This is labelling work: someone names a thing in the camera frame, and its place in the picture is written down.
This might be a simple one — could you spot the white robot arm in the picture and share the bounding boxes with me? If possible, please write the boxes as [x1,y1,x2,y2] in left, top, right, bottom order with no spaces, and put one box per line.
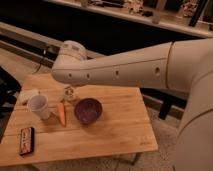
[51,38,213,171]

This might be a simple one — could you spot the black orange small box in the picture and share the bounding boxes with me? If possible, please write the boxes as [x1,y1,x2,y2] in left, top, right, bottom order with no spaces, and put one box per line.
[19,127,35,156]

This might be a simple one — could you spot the dark chair at left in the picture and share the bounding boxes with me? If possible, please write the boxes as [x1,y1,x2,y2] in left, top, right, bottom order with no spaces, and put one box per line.
[0,66,21,141]

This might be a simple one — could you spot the purple bowl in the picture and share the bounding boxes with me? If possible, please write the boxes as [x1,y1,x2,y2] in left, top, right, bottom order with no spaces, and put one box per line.
[74,98,103,125]

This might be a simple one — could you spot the black cable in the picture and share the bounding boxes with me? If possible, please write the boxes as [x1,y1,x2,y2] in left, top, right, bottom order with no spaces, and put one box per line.
[32,47,52,75]

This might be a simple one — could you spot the orange carrot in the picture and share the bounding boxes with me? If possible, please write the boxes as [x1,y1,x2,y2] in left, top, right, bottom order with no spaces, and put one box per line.
[57,103,66,126]

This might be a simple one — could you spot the clear glass bottle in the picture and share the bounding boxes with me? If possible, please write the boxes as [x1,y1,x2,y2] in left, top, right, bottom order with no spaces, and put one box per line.
[62,85,76,102]

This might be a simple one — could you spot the wooden table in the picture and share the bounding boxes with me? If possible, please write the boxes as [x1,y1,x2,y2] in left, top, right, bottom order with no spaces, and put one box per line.
[0,72,159,167]

